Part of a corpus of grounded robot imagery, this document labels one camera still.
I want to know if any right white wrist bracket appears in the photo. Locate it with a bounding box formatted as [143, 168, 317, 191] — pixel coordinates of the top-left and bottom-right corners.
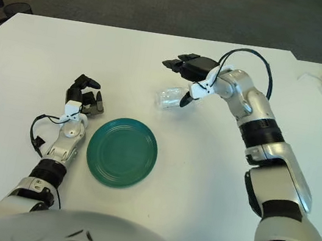
[188, 59, 235, 104]

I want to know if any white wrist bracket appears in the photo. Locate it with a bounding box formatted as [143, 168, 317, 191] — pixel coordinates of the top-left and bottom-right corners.
[57, 99, 90, 129]
[188, 59, 235, 104]

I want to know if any left white wrist bracket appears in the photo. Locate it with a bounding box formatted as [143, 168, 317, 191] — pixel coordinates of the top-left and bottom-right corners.
[57, 99, 90, 129]

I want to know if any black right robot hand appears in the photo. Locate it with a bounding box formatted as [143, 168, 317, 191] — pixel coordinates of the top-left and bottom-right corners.
[155, 48, 221, 113]

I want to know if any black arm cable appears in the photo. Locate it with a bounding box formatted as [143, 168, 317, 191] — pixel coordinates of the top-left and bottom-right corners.
[26, 111, 66, 160]
[214, 44, 280, 99]

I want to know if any green ribbed plate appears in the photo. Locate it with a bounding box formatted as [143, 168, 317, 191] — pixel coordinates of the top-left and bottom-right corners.
[81, 112, 163, 194]

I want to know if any clear plastic bottle blue cap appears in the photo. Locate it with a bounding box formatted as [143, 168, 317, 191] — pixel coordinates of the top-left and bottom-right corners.
[152, 83, 190, 115]

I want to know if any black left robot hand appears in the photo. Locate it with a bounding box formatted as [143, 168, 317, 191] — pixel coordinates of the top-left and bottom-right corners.
[62, 71, 110, 120]

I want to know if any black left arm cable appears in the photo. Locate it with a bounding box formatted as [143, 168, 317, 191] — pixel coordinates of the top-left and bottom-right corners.
[26, 111, 66, 160]

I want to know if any black wire mesh wastebasket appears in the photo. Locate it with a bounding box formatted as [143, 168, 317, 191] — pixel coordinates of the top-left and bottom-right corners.
[1, 0, 35, 24]

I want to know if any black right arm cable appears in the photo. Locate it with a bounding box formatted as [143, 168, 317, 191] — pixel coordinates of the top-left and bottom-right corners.
[214, 44, 280, 99]

